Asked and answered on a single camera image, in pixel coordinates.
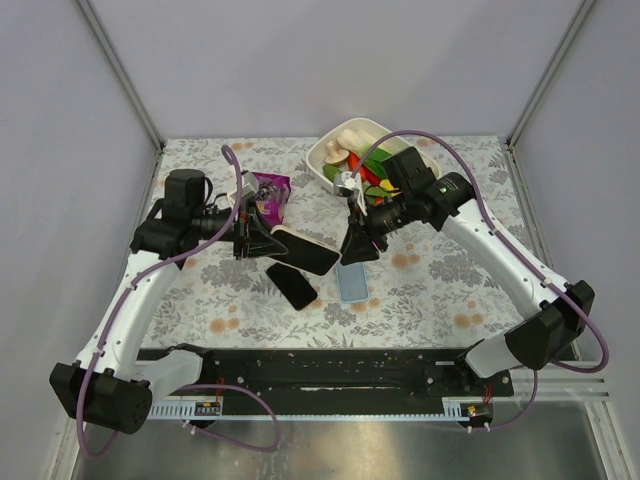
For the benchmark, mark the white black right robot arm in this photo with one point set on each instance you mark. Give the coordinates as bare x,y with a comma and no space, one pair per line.
552,309

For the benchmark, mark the white plastic basin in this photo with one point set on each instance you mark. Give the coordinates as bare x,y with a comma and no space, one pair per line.
316,155

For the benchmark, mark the black phone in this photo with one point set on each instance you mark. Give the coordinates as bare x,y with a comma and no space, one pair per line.
293,285

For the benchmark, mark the toy bok choy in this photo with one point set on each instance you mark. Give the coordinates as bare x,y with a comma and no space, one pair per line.
359,143

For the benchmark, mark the green toy pea pod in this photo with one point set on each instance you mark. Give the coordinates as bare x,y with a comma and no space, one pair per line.
331,172

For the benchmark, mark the toy carrot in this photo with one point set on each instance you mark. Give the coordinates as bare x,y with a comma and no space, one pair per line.
365,174

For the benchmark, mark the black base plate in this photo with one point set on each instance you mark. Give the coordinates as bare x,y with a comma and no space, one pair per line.
341,374

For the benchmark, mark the toy mushroom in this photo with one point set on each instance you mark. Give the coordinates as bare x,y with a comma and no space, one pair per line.
336,155

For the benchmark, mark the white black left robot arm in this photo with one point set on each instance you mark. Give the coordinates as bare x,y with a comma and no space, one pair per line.
104,385

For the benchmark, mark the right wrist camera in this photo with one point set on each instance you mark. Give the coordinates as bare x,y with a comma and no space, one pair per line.
348,185

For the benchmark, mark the purple snack box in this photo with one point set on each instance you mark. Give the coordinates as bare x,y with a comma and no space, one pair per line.
272,196

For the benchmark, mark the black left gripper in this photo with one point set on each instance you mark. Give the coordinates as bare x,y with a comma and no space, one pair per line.
241,236

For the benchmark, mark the black smartphone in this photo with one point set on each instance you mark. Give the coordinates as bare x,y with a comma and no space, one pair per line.
303,252

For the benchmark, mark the yellow toy pepper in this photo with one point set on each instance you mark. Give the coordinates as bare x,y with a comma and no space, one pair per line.
383,189

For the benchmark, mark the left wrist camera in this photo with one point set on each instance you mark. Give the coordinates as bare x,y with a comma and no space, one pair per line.
249,187

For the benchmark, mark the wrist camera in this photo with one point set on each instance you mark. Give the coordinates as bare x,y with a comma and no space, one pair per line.
249,187
348,185

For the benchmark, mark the light blue phone case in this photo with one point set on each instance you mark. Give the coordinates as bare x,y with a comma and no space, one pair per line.
352,283

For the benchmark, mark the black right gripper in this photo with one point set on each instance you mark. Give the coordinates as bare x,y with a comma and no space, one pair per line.
365,223

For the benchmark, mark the floral table cloth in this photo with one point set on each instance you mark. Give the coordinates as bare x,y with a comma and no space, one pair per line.
425,291

